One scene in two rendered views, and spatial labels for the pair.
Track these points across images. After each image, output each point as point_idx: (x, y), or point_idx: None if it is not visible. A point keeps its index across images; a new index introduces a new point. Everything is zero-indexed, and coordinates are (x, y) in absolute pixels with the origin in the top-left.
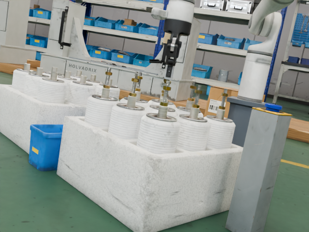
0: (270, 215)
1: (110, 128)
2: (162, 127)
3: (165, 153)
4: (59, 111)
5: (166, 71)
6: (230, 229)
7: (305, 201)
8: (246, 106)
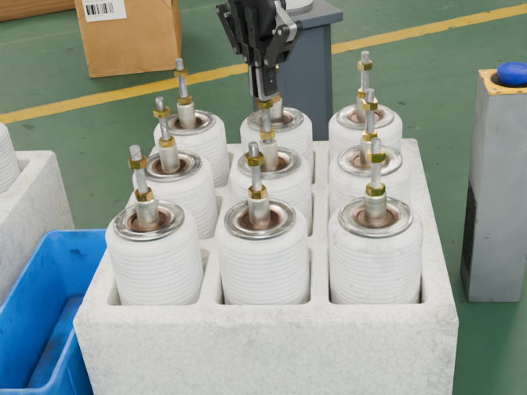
0: (454, 217)
1: (250, 291)
2: (413, 244)
3: (419, 280)
4: None
5: (267, 83)
6: (479, 300)
7: (434, 145)
8: (303, 29)
